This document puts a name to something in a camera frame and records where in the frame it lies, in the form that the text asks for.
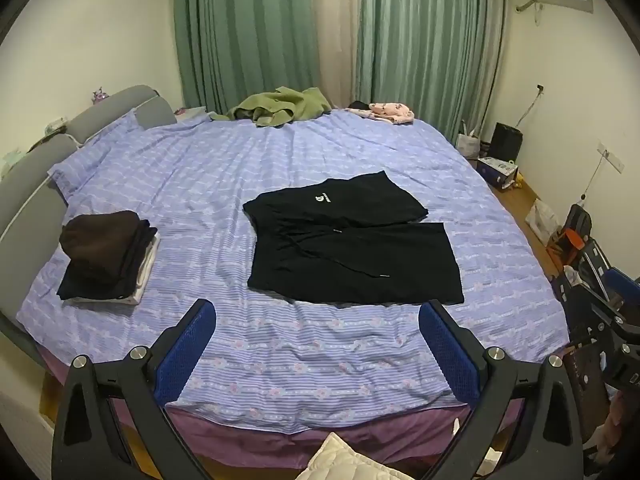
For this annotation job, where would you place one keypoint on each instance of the grey bed headboard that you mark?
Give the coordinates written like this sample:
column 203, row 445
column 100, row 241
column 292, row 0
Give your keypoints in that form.
column 30, row 180

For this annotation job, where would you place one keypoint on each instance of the pink patterned garment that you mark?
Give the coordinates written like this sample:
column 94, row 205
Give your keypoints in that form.
column 392, row 112

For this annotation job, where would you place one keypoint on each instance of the small black garment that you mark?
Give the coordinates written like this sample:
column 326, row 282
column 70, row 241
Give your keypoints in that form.
column 357, row 105

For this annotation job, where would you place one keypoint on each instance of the bed with purple striped sheet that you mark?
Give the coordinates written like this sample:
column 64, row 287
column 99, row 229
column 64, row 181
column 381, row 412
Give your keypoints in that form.
column 200, row 185

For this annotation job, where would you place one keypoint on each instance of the black and orange chair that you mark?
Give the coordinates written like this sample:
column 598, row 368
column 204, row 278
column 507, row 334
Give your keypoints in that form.
column 575, row 232

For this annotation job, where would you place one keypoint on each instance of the small purple toy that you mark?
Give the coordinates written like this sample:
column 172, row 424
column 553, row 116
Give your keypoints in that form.
column 99, row 95

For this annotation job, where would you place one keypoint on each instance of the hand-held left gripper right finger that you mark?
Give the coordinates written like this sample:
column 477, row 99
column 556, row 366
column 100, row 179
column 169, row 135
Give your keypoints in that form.
column 450, row 355

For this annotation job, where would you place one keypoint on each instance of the green curtain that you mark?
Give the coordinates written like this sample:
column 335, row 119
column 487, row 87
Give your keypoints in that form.
column 430, row 35
column 240, row 35

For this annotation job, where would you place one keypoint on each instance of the black box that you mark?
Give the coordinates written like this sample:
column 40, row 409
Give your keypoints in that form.
column 506, row 141

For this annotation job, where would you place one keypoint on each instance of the clear plastic bag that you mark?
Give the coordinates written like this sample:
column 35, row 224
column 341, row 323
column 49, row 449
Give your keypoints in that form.
column 542, row 220

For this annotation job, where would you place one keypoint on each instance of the white wall socket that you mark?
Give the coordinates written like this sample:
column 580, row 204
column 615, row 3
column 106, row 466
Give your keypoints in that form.
column 611, row 156

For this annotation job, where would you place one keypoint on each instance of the blue and white carton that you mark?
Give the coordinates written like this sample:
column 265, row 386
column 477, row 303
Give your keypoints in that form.
column 495, row 170

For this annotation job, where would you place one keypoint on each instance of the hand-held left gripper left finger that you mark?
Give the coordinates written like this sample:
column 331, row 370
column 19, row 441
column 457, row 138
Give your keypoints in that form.
column 184, row 355

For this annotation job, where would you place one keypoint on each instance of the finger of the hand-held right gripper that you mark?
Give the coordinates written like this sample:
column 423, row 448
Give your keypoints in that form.
column 624, row 286

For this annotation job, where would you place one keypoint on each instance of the stack of folded dark clothes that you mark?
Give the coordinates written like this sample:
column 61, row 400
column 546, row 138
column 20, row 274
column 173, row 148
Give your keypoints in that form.
column 100, row 280

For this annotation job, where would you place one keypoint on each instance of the green crumpled garment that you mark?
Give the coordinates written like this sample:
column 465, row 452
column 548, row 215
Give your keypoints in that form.
column 280, row 105

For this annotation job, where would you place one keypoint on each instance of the black pants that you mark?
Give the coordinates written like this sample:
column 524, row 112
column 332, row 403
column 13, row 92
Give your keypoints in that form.
column 350, row 260

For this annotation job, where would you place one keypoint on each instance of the white quilted cushion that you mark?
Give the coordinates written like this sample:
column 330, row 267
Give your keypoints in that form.
column 345, row 462

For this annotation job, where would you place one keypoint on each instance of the white folded garment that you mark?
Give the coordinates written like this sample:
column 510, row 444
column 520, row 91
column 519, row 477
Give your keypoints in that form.
column 147, row 270

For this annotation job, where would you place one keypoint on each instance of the blue floral pillow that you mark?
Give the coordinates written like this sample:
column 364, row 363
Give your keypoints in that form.
column 95, row 155

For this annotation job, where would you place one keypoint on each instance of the dark brown folded garment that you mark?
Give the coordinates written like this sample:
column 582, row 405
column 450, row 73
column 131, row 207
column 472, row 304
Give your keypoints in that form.
column 100, row 235

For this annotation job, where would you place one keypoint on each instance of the beige sheer curtain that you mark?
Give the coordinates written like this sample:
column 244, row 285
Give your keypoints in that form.
column 335, row 35

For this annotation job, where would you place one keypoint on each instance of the white bag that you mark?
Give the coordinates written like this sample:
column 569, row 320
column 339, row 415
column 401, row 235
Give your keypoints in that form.
column 468, row 145

